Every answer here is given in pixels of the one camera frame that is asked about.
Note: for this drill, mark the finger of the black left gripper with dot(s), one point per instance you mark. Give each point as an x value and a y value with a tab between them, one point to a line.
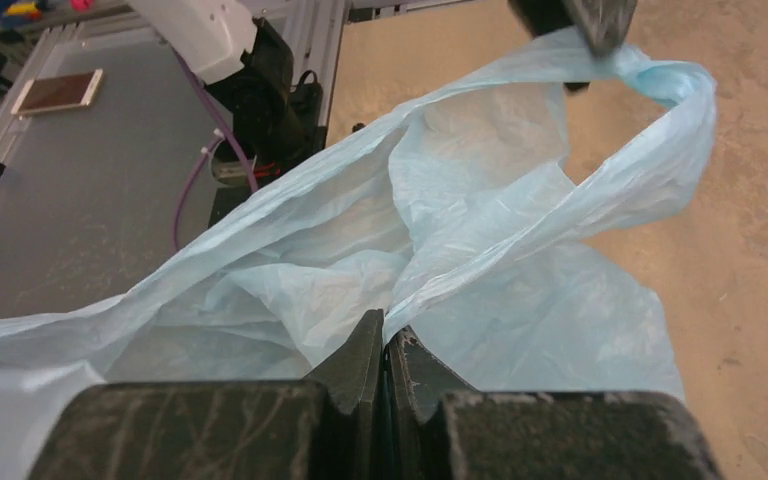
603	24

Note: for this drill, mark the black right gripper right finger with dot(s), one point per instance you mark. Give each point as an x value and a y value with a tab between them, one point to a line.
443	428

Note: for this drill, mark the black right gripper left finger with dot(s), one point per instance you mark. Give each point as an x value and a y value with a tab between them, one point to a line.
321	426

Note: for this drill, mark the light blue plastic bag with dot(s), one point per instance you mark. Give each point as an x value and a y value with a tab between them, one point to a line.
463	214

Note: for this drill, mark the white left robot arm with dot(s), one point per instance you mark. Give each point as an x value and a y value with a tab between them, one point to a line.
241	61

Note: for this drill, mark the gold smartphone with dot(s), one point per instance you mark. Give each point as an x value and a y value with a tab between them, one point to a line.
60	93

